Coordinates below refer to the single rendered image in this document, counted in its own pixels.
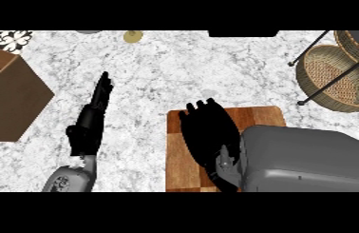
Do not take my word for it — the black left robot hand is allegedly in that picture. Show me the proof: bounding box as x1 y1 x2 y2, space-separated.
65 70 115 157

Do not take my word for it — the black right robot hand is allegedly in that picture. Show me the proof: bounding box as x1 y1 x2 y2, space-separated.
177 97 242 193

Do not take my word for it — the wooden cutting board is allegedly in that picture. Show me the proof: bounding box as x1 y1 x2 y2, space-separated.
166 106 288 193

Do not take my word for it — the wicker tiered basket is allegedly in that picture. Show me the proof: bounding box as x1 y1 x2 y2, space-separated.
294 30 359 113

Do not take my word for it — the brown wooden box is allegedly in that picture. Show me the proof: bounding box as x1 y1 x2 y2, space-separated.
0 49 56 143

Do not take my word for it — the olive round object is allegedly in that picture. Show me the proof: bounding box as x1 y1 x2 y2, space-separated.
123 30 145 44

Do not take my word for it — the black white patterned tile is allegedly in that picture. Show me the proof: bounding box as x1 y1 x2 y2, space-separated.
0 30 36 55

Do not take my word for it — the black metal basket frame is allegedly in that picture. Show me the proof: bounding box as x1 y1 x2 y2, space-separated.
287 30 359 107

